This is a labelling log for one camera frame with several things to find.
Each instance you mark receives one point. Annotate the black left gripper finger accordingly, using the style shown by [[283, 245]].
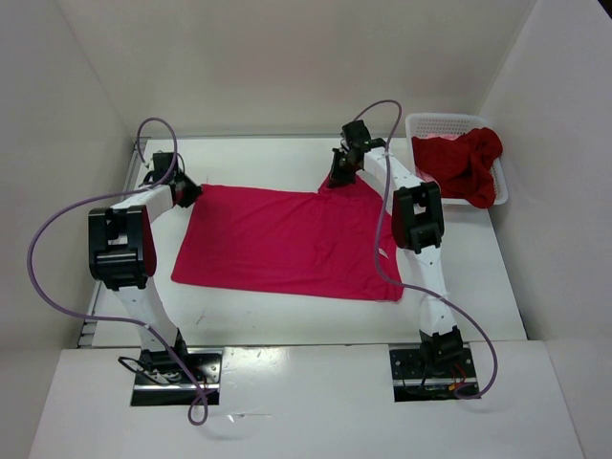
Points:
[[188, 198], [189, 187]]

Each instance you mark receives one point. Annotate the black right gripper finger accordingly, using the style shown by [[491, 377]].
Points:
[[336, 174], [346, 179]]

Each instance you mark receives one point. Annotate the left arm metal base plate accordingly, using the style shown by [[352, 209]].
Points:
[[166, 384]]

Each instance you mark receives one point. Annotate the dark red t shirt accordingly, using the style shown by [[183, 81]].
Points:
[[461, 167]]

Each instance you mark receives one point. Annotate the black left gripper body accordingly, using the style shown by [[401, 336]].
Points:
[[178, 180]]

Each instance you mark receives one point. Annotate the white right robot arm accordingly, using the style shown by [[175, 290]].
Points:
[[417, 227]]

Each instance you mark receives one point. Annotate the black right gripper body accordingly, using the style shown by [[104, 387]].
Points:
[[348, 168]]

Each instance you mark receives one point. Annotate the magenta t shirt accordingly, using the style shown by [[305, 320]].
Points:
[[329, 243]]

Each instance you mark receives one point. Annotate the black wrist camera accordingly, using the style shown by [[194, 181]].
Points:
[[355, 133], [162, 161]]

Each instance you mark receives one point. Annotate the white perforated plastic basket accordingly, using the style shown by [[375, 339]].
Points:
[[422, 125]]

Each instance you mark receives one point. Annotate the light pink t shirt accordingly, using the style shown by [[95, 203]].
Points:
[[442, 137]]

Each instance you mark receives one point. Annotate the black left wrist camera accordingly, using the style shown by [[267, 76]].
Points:
[[162, 161]]

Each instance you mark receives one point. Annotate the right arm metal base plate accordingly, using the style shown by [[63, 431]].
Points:
[[412, 382]]

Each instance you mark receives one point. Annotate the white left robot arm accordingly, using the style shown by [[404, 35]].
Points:
[[123, 257]]

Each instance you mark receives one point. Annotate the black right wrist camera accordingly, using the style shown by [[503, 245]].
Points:
[[355, 133]]

